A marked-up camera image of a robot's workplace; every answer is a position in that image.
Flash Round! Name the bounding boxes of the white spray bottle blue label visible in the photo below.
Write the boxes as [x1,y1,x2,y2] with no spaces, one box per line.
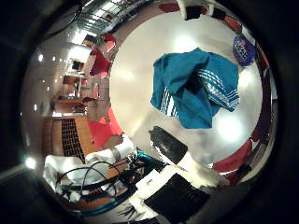
[232,35,257,68]

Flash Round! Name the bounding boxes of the blue cloth with white stripes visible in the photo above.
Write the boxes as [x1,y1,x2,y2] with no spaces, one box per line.
[149,47,241,130]

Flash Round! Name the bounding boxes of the wooden panel with black grille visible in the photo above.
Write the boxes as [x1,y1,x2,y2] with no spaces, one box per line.
[43,116,94,162]

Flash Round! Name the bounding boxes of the wooden desk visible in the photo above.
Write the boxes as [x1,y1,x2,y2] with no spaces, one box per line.
[54,59,90,117]

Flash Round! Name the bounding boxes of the teal cable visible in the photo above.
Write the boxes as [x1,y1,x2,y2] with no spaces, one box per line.
[78,148,167,217]

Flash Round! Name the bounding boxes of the black cable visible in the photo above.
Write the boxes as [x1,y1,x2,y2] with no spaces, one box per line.
[55,160,125,200]

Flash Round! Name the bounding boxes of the window with metal frame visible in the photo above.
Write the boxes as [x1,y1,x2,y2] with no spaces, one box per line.
[74,0,127,35]

